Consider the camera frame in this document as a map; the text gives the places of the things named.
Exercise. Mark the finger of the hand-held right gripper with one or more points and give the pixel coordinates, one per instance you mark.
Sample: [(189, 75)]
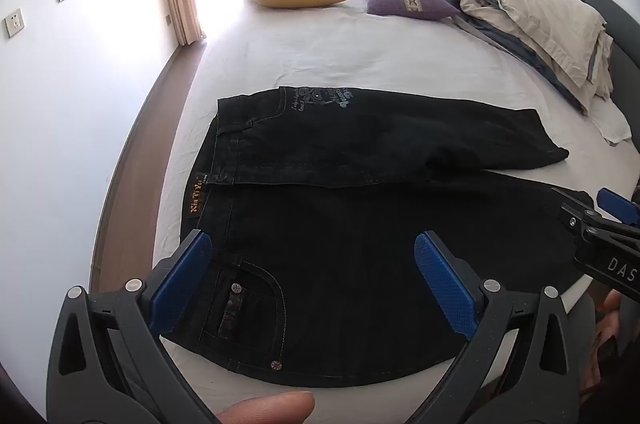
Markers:
[(575, 211), (620, 206)]

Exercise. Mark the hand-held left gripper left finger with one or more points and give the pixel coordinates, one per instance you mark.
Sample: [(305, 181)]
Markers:
[(177, 284)]

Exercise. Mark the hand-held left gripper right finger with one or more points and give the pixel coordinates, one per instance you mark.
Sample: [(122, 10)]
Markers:
[(445, 284)]

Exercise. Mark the black denim pants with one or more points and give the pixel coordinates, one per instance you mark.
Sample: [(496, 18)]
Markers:
[(350, 229)]

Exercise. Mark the person's right hand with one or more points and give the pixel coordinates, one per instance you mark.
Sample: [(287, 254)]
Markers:
[(612, 301)]

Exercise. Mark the person's left hand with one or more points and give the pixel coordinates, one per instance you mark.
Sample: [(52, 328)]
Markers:
[(265, 409)]

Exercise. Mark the white cloth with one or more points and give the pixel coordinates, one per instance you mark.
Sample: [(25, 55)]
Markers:
[(612, 124)]

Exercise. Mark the folded beige and blue quilt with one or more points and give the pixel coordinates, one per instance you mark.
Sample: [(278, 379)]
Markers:
[(540, 19)]

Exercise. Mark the bed with white sheet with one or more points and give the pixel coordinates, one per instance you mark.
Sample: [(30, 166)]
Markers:
[(350, 49)]

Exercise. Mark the purple patterned pillow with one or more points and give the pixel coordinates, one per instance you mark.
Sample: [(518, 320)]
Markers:
[(405, 2)]

